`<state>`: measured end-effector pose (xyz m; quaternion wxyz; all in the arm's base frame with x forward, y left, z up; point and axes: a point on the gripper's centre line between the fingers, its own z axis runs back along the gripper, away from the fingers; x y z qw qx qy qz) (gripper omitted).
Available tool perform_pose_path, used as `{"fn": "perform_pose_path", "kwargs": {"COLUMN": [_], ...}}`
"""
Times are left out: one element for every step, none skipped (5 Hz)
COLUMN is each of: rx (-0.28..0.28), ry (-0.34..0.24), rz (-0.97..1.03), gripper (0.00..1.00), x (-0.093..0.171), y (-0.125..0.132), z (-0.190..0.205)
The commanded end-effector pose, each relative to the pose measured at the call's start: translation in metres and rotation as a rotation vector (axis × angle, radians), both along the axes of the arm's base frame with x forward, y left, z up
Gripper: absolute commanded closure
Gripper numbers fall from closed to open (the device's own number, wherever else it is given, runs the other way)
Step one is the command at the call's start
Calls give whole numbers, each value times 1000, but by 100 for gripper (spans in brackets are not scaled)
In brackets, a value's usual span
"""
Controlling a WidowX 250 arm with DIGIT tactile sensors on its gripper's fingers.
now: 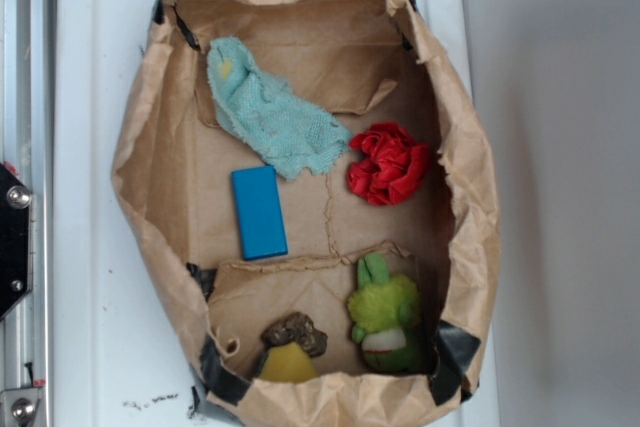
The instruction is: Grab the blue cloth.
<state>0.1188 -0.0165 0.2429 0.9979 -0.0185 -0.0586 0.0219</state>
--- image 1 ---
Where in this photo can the brown paper bag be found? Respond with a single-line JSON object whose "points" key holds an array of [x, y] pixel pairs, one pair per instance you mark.
{"points": [[364, 61]]}

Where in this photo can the light blue terry cloth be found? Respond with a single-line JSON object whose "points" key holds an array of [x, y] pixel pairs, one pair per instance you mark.
{"points": [[287, 132]]}

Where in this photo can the black metal bracket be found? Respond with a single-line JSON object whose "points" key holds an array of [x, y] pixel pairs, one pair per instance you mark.
{"points": [[15, 241]]}

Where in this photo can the yellow and brown plush toy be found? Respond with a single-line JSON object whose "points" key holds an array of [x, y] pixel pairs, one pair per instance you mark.
{"points": [[291, 343]]}

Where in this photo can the green plush toy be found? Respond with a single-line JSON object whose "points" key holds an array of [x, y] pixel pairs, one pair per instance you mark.
{"points": [[386, 312]]}

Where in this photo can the white plastic tray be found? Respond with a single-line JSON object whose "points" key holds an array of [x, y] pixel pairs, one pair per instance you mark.
{"points": [[116, 360]]}

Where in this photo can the blue rectangular block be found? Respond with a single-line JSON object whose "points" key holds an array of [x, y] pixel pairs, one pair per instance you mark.
{"points": [[258, 208]]}

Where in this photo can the red crumpled cloth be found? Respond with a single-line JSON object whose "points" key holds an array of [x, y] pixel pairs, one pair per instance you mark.
{"points": [[394, 165]]}

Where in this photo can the aluminium frame rail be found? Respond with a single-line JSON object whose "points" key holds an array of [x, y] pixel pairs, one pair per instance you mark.
{"points": [[27, 104]]}

